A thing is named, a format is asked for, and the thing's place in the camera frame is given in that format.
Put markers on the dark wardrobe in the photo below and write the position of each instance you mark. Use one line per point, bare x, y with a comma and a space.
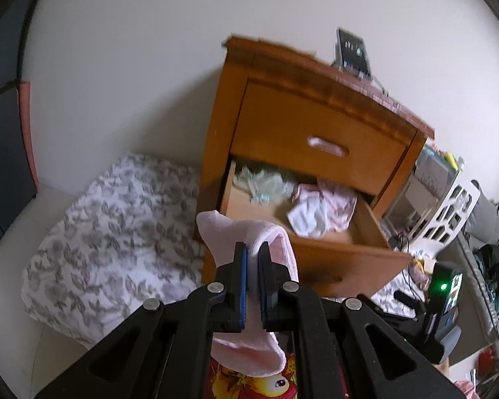
2, 133

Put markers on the pink sock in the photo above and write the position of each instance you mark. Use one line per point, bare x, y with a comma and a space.
220, 232

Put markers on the wooden drawer holding clothes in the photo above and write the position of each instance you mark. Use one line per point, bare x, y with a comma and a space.
337, 262

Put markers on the phone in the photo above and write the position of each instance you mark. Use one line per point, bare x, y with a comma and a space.
353, 52

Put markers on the black bag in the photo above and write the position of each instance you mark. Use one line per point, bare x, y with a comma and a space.
492, 274

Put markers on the wooden drawer with shut front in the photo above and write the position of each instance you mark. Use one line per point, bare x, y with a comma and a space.
282, 129

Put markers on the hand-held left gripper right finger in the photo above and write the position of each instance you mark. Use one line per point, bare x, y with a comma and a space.
263, 286

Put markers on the white underwear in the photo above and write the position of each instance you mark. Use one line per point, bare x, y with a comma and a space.
305, 220

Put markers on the pink board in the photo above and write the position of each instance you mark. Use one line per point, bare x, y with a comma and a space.
28, 133

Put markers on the pale green lace underwear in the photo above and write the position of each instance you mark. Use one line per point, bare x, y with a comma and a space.
266, 183

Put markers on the pale printed box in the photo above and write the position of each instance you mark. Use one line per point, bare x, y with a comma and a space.
434, 166

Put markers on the grey floral bedsheet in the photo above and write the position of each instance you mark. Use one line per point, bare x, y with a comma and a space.
116, 237

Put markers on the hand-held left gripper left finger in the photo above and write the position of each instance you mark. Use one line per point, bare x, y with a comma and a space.
243, 282

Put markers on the grey cloth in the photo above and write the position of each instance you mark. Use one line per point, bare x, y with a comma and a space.
486, 212

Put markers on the light pink underwear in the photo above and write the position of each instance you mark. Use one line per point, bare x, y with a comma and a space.
337, 208

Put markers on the white laundry basket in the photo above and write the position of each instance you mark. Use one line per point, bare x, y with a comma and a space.
449, 216

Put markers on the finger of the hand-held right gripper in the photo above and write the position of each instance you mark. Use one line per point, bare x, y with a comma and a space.
409, 305

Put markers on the red printed blanket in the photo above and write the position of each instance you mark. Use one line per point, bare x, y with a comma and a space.
253, 386

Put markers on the wooden nightstand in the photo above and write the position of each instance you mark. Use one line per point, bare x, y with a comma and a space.
220, 124

